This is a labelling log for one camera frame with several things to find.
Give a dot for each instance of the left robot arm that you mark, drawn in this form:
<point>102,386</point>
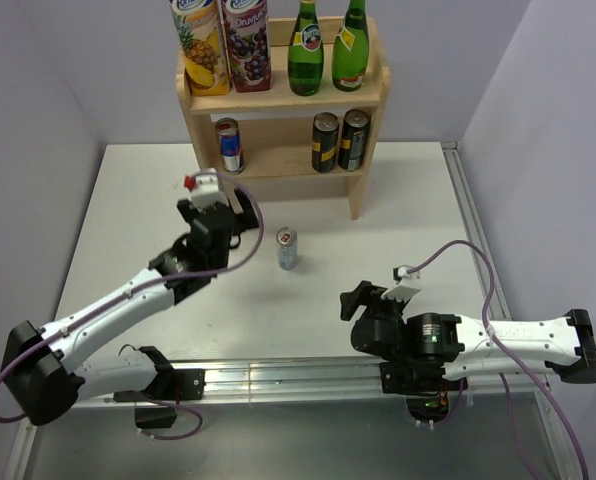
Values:
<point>48,369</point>

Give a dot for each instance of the pineapple juice carton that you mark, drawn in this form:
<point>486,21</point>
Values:
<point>199,30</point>

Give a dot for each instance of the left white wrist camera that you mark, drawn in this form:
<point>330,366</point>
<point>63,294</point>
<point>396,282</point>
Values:
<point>205,189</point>

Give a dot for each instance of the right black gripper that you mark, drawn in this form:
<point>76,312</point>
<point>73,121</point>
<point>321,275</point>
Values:
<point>365,294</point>

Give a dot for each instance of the grape juice carton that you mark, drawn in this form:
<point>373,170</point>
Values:
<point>245,28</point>

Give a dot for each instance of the blue silver energy drink can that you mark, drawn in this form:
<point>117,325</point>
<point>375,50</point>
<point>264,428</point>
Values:
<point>230,146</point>

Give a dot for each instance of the tall green glass bottle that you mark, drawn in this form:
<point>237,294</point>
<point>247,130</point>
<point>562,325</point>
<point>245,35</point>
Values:
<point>351,49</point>

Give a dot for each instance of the wooden two-tier shelf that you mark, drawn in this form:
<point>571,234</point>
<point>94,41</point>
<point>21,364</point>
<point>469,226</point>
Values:
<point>276,125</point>

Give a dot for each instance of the small round green bottle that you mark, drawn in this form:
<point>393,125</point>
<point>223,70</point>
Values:
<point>306,52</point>

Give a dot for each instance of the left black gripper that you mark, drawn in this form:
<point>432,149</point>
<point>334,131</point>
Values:
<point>246,220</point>

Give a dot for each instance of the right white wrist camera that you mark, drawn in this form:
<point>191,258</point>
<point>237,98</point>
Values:
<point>406,286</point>

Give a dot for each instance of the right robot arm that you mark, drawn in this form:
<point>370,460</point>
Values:
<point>431,352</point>

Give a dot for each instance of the silver slim can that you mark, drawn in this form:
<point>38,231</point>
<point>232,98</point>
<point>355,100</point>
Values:
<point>287,248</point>

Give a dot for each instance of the black gold can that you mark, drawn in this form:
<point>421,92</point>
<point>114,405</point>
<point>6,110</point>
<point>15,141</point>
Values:
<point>324,141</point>
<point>353,141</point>

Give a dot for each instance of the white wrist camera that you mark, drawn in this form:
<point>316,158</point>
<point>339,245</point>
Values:
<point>406,286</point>
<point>205,189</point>

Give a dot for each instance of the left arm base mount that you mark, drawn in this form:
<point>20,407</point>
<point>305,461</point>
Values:
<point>159,408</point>

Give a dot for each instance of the black gold can front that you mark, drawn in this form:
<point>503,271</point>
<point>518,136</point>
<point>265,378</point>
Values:
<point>324,141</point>

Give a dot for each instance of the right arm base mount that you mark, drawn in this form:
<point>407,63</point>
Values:
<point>425,389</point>

